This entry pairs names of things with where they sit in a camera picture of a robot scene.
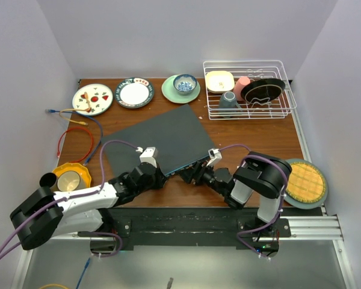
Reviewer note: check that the white strawberry pattern plate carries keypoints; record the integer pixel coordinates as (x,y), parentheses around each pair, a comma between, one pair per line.
(92,99)

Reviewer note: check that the light green plate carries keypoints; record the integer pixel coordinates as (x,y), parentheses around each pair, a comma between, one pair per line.
(171,94)

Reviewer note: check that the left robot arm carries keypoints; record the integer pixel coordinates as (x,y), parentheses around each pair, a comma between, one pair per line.
(37,218)

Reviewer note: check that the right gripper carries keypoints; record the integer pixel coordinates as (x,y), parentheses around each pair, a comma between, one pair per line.
(195,172)

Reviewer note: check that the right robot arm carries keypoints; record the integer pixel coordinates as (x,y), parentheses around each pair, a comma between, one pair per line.
(264,174)

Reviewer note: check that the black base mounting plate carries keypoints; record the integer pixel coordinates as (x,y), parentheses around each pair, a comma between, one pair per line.
(178,226)

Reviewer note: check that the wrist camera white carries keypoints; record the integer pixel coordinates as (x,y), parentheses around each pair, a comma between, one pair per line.
(214,157)
(149,156)

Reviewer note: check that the grey mug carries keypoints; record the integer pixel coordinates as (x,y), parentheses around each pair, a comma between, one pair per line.
(229,106)

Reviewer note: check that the beige bowl on yellow plate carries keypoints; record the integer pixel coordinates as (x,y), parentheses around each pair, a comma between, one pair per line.
(70,181)

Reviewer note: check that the pink cup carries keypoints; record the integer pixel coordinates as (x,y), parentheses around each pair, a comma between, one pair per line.
(240,84)

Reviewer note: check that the yellow scalloped plate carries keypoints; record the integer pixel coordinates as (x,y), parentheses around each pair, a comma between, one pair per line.
(77,167)

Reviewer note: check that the cream square plate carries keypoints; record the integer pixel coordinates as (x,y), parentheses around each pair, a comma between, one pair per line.
(219,81)

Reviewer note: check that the white plate dark green rim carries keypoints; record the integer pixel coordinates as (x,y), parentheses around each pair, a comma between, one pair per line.
(134,92)

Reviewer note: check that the black round plate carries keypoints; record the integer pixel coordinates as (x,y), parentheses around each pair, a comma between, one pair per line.
(263,91)

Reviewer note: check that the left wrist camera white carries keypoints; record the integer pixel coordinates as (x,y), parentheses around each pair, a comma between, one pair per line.
(149,156)

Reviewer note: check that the grey plate with yellow mat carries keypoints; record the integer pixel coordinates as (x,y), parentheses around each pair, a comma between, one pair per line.
(307,187)

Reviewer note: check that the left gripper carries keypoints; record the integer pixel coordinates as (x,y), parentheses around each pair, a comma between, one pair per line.
(160,179)

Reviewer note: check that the black cup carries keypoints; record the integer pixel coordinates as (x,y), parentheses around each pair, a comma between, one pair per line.
(48,180)

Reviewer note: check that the blue white patterned bowl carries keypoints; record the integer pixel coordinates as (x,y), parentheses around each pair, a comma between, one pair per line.
(184,84)

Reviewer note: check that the white wire dish rack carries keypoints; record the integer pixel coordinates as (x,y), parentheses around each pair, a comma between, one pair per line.
(255,70)

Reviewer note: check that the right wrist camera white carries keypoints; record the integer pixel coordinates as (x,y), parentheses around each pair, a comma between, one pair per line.
(214,157)

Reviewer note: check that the black network switch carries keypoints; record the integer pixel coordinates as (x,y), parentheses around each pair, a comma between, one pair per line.
(178,135)

